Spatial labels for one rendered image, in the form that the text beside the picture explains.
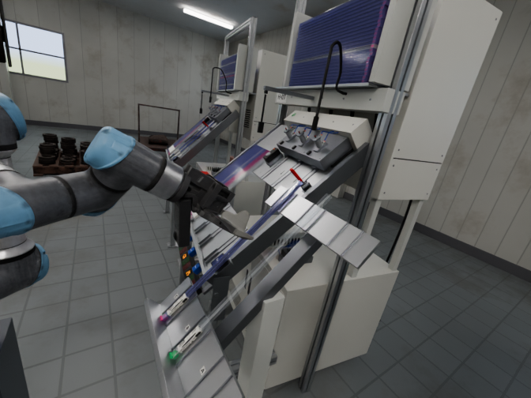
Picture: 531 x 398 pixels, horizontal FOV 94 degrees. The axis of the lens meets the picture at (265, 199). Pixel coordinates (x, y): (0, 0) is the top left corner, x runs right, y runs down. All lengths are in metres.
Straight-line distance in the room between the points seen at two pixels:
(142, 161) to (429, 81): 0.96
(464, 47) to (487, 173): 2.84
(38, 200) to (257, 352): 0.57
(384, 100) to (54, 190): 0.84
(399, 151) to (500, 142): 2.93
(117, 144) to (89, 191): 0.10
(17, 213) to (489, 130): 4.00
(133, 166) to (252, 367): 0.59
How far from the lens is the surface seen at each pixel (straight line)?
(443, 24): 1.13
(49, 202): 0.50
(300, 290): 1.06
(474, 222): 4.01
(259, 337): 0.71
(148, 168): 0.49
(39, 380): 1.67
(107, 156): 0.48
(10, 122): 0.86
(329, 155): 0.89
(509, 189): 3.91
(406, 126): 1.06
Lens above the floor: 1.25
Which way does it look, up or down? 19 degrees down
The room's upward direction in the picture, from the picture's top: 10 degrees clockwise
